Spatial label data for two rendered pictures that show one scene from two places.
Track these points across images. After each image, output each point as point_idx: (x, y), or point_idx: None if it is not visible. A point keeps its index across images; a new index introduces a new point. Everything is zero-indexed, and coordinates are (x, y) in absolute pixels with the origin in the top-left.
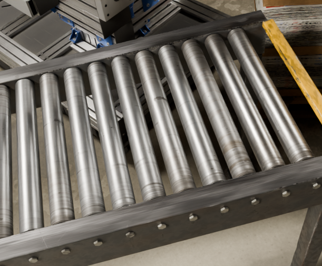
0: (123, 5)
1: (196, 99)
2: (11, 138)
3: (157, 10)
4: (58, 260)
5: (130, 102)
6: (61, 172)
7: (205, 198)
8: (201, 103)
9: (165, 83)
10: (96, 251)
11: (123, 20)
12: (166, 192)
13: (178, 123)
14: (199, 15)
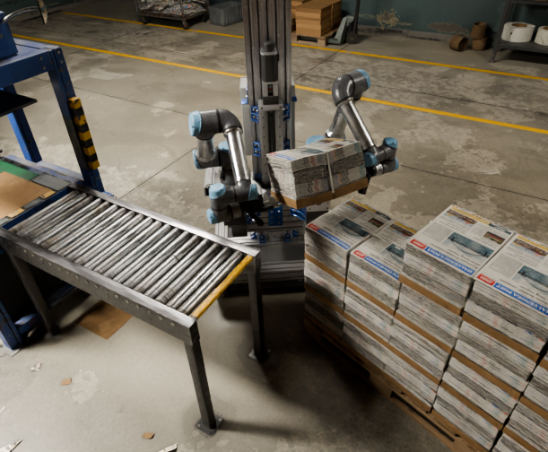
0: None
1: (288, 298)
2: None
3: (281, 230)
4: (85, 284)
5: (164, 250)
6: (115, 256)
7: (134, 297)
8: (288, 301)
9: (264, 273)
10: (97, 291)
11: (239, 221)
12: (217, 330)
13: (264, 303)
14: None
